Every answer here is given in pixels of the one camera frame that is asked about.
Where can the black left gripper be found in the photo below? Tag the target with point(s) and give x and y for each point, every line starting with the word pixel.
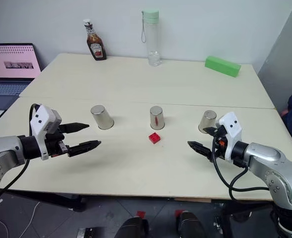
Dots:
pixel 54 146

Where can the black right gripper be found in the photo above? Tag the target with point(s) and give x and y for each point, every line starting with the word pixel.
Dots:
pixel 220 145

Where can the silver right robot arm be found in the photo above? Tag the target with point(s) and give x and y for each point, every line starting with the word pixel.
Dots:
pixel 272 158

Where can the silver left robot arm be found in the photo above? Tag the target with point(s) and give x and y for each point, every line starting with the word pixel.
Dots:
pixel 4 148

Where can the steel cup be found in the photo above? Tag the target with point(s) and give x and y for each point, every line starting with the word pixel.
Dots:
pixel 101 117
pixel 157 119
pixel 206 120

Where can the red toy brick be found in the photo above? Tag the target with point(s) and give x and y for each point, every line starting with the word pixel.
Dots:
pixel 154 138

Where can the green rectangular block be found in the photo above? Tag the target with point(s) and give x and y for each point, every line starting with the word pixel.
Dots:
pixel 221 65

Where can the small red block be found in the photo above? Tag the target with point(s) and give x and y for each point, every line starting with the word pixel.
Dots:
pixel 178 213
pixel 141 214

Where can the black table leg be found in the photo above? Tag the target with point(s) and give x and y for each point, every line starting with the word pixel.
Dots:
pixel 238 213

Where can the dark rounded shape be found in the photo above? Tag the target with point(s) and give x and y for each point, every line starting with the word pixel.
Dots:
pixel 131 228
pixel 194 225

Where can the ketchup bottle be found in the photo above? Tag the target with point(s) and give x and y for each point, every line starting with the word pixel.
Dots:
pixel 96 47

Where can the open laptop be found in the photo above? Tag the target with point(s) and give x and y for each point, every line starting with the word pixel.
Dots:
pixel 10 64

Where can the clear bottle with green lid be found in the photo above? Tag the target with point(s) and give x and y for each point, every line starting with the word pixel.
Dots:
pixel 153 39

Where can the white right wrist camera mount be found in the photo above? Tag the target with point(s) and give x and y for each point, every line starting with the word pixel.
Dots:
pixel 231 129

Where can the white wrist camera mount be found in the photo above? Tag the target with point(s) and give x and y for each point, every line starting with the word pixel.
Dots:
pixel 231 129
pixel 40 119

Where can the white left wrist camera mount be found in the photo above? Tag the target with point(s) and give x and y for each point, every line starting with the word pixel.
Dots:
pixel 40 119

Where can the black table frame bar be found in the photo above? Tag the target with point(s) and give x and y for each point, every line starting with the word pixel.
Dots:
pixel 49 198

